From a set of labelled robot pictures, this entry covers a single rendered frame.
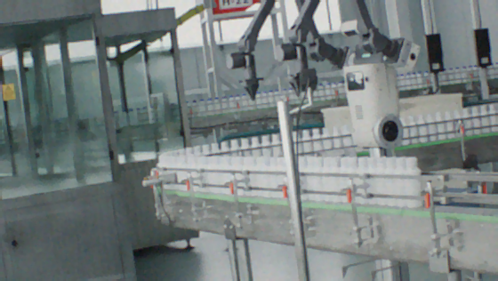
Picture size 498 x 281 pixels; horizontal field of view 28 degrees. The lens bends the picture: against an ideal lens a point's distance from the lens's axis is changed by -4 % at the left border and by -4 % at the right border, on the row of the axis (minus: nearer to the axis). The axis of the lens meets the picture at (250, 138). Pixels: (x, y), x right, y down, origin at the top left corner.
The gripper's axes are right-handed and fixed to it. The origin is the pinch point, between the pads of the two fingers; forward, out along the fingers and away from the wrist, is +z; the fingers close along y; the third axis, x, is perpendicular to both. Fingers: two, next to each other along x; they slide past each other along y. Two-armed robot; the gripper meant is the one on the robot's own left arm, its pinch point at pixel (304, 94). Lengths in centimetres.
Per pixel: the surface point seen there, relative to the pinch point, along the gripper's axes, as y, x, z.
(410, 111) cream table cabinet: 286, 320, 25
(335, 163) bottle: -15, -42, 26
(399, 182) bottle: -16, -84, 32
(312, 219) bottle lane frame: -19, -28, 47
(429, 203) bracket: -24, -111, 37
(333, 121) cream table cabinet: 236, 364, 26
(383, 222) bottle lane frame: -18, -76, 46
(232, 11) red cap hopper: 282, 616, -95
